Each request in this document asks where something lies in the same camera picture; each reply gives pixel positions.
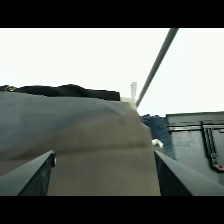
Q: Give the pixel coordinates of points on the grey-brown garment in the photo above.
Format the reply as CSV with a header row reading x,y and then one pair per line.
x,y
83,140

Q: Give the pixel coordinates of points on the silver frame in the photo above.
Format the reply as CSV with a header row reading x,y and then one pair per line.
x,y
156,63

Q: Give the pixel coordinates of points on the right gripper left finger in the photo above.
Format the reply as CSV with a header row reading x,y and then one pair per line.
x,y
31,176

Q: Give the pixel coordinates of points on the blue jeans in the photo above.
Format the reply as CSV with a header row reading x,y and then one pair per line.
x,y
160,131

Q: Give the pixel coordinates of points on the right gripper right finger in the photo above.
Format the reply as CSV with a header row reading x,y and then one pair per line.
x,y
181,181

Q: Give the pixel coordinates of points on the black garment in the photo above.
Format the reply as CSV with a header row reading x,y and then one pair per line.
x,y
71,91

